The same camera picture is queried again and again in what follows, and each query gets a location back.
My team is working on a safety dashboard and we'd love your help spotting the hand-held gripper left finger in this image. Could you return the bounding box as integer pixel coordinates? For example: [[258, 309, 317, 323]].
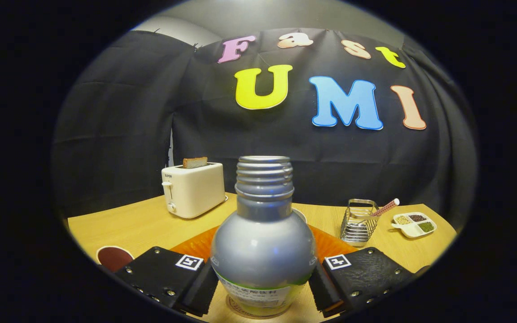
[[114, 227, 219, 318]]

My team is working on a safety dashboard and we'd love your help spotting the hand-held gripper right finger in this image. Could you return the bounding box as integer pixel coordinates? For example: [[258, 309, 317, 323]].
[[308, 226, 430, 318]]

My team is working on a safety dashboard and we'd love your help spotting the white cup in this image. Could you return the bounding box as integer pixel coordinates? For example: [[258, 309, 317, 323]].
[[96, 245, 135, 273]]

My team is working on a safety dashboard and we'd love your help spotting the silver bottle with green label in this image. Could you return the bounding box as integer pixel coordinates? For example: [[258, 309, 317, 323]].
[[210, 156, 318, 317]]

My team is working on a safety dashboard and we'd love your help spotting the wooden table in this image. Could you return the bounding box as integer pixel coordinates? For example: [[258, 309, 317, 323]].
[[68, 193, 458, 323]]

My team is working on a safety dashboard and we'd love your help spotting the white divided grain dish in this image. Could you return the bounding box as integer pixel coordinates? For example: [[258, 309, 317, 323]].
[[391, 212, 437, 238]]

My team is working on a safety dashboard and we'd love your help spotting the red white striped straw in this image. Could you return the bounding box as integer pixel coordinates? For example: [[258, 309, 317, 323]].
[[366, 198, 400, 220]]

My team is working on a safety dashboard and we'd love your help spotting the white toaster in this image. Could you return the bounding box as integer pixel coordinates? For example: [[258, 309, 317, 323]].
[[161, 162, 228, 219]]

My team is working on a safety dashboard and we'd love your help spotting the metal wire basket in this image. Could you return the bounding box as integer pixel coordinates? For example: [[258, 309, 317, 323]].
[[340, 199, 379, 244]]

